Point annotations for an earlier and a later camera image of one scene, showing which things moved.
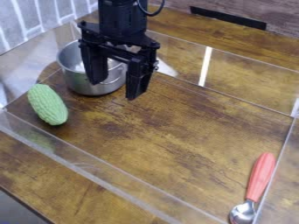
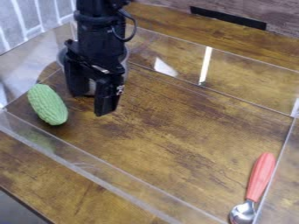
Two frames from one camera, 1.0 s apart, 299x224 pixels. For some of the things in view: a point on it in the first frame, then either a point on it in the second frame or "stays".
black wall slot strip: [229, 17] stays
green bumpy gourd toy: [47, 104] stays
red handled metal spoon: [243, 213] stays
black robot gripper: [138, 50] -> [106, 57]
